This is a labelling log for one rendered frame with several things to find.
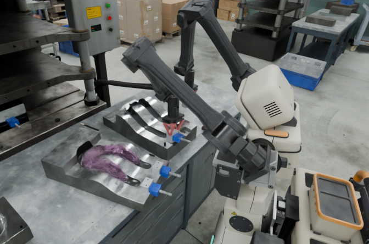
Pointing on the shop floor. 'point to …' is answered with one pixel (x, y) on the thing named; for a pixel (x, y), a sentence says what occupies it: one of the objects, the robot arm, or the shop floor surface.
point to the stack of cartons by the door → (228, 5)
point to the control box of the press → (99, 29)
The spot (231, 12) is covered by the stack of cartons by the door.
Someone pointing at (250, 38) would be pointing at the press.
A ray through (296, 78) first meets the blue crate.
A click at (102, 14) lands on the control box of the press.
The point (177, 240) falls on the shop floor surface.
